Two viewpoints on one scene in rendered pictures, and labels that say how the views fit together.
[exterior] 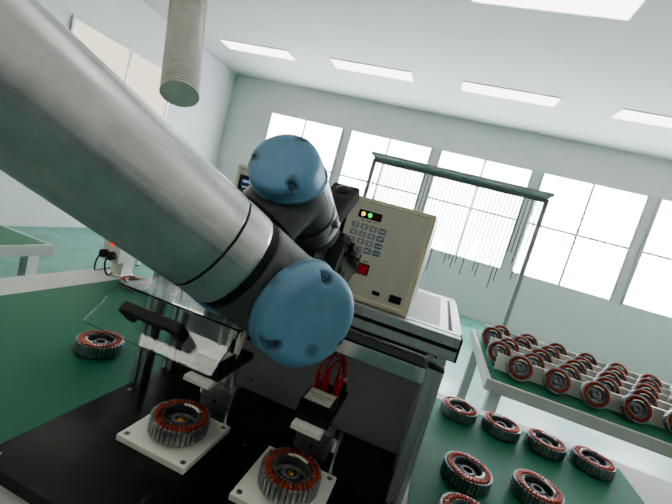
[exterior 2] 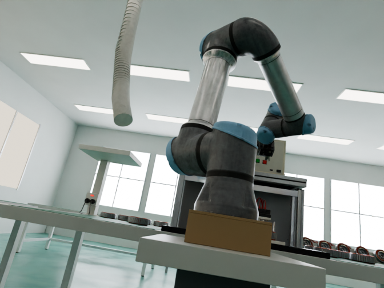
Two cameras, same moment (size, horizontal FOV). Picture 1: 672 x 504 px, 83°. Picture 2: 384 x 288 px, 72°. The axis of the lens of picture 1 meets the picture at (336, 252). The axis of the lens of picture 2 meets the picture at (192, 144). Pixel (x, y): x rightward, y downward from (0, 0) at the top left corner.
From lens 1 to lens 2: 95 cm
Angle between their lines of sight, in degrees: 26
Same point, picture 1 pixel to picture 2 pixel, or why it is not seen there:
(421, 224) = (281, 144)
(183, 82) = (128, 114)
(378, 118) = not seen: hidden behind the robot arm
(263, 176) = (276, 109)
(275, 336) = (310, 123)
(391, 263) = (274, 158)
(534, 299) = not seen: hidden behind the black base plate
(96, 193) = (292, 95)
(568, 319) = not seen: hidden behind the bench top
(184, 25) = (124, 91)
